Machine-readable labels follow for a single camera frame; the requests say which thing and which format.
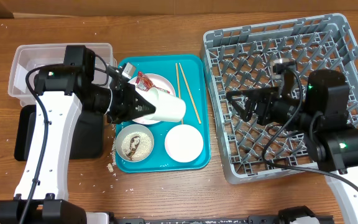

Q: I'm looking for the grey bowl with rice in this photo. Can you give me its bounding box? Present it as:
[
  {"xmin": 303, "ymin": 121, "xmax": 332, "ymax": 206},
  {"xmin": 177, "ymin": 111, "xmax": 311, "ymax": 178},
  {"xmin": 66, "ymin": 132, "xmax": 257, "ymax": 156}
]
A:
[{"xmin": 115, "ymin": 124, "xmax": 154, "ymax": 162}]

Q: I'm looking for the large white plate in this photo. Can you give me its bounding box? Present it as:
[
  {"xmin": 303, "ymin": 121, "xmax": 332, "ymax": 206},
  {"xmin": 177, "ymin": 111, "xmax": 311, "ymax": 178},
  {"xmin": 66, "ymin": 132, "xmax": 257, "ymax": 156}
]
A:
[{"xmin": 129, "ymin": 73, "xmax": 176, "ymax": 125}]

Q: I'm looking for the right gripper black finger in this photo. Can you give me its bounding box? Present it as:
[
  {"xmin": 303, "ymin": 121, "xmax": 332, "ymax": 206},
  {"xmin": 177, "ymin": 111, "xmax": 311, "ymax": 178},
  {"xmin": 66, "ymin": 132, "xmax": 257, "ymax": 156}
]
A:
[
  {"xmin": 230, "ymin": 93, "xmax": 260, "ymax": 121},
  {"xmin": 226, "ymin": 87, "xmax": 279, "ymax": 100}
]

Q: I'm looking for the red snack wrapper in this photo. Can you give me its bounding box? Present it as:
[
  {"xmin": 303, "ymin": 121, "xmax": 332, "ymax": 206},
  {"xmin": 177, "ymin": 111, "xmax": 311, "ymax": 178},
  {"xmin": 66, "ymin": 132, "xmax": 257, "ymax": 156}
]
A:
[{"xmin": 135, "ymin": 72, "xmax": 170, "ymax": 93}]

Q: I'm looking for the teal plastic tray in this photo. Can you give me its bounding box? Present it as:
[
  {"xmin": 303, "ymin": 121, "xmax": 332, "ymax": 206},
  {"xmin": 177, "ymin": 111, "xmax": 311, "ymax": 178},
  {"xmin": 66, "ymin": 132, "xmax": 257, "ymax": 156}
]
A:
[{"xmin": 116, "ymin": 54, "xmax": 211, "ymax": 173}]

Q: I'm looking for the black plastic tray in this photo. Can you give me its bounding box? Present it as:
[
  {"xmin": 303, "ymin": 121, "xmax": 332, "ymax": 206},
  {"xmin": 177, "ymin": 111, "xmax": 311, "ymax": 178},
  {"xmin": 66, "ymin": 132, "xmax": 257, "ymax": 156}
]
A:
[{"xmin": 14, "ymin": 105, "xmax": 104, "ymax": 161}]

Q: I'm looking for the grey dishwasher rack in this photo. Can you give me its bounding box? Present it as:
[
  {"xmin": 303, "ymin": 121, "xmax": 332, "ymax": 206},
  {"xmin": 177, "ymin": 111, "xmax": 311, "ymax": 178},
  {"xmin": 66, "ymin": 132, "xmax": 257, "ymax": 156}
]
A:
[{"xmin": 201, "ymin": 14, "xmax": 358, "ymax": 184}]

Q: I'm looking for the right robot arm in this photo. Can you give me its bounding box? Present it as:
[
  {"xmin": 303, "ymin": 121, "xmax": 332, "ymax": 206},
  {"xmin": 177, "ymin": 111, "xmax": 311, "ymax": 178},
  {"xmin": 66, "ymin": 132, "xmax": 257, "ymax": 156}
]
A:
[{"xmin": 226, "ymin": 68, "xmax": 358, "ymax": 223}]

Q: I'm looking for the clear plastic bin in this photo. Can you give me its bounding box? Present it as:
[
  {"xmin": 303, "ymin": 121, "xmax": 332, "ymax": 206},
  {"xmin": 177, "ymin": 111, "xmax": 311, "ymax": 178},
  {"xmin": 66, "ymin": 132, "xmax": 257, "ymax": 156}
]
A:
[{"xmin": 7, "ymin": 43, "xmax": 117, "ymax": 107}]

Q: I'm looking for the small pink bowl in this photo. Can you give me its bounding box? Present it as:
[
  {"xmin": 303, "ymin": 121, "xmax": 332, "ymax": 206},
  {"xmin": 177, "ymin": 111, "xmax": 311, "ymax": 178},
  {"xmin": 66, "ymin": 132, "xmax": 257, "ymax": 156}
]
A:
[{"xmin": 164, "ymin": 124, "xmax": 204, "ymax": 163}]

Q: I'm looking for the white paper cup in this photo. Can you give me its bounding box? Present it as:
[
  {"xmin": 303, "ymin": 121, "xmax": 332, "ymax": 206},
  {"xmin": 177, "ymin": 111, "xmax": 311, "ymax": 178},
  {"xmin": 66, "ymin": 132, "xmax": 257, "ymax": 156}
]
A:
[{"xmin": 142, "ymin": 87, "xmax": 186, "ymax": 122}]

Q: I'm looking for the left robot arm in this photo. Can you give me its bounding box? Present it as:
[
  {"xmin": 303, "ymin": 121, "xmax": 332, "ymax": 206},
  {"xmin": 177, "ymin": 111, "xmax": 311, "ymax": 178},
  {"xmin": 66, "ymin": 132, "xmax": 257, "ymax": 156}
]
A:
[{"xmin": 0, "ymin": 45, "xmax": 156, "ymax": 223}]

